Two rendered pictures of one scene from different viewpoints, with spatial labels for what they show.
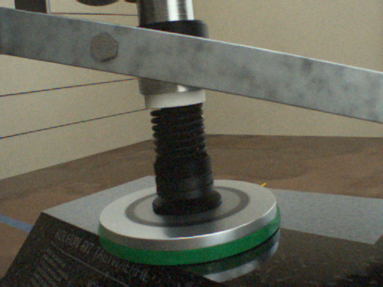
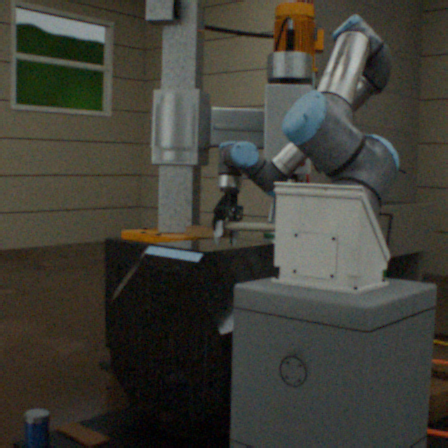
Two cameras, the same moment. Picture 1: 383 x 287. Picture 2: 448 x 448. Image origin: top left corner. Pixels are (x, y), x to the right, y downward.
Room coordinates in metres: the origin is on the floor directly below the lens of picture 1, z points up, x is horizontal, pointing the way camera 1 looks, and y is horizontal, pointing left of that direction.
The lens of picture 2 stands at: (0.16, -3.21, 1.14)
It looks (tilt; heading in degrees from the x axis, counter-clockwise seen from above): 5 degrees down; 89
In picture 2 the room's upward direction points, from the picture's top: 1 degrees clockwise
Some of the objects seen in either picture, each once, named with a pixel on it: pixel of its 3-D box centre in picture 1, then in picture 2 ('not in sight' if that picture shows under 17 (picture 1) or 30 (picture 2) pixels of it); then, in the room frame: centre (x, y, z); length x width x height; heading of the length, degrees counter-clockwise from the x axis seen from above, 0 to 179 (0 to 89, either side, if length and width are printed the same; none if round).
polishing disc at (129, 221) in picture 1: (187, 208); not in sight; (0.48, 0.01, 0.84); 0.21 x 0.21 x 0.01
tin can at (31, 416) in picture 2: not in sight; (37, 428); (-0.56, -0.66, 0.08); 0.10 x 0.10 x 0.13
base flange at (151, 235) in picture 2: not in sight; (179, 234); (-0.06, 0.51, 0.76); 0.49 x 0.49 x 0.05; 48
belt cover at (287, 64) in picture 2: not in sight; (291, 81); (0.53, 0.36, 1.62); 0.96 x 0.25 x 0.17; 82
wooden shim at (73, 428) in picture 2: not in sight; (82, 434); (-0.39, -0.58, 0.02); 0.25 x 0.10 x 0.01; 138
